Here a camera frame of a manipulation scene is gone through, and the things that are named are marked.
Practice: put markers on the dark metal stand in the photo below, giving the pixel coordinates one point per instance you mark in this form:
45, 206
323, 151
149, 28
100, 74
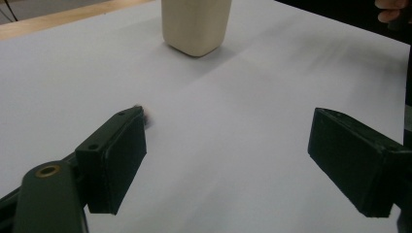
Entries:
408, 97

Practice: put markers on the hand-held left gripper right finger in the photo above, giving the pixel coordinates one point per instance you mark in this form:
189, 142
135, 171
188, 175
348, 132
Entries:
350, 161

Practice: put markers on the white table mat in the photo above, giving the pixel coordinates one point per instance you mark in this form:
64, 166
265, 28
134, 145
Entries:
226, 113

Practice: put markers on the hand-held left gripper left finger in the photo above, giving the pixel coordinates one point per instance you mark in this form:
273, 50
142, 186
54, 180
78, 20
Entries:
113, 161

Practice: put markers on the cream plastic container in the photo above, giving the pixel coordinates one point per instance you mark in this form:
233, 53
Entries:
194, 26

